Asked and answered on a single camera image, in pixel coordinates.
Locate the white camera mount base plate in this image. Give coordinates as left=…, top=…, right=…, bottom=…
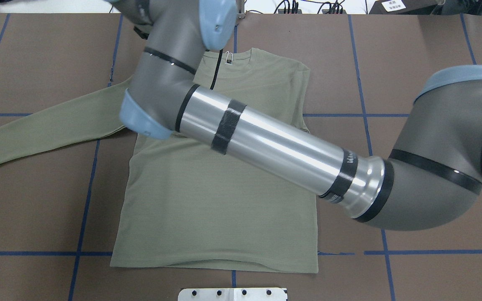
left=177, top=287, right=289, bottom=301

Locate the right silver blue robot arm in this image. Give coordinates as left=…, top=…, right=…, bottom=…
left=110, top=0, right=482, bottom=231

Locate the black box with white label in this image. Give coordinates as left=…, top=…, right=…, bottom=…
left=368, top=0, right=444, bottom=15

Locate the olive green long-sleeve shirt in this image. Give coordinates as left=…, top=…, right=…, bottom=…
left=0, top=48, right=319, bottom=274

